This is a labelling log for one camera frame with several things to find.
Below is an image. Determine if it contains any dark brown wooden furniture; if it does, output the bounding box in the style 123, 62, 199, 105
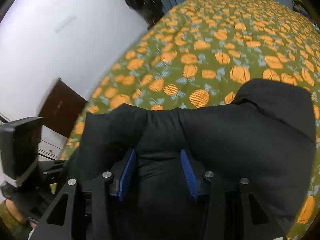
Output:
37, 78, 87, 137

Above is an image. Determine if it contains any white drawer unit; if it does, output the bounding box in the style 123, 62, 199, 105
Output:
39, 126, 67, 160

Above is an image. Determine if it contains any green orange leaf bedspread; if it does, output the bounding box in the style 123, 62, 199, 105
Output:
58, 0, 320, 240

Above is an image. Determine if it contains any black puffer jacket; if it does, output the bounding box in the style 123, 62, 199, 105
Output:
66, 79, 316, 239

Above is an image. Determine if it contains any person's left hand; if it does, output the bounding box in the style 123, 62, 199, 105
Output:
5, 199, 27, 224

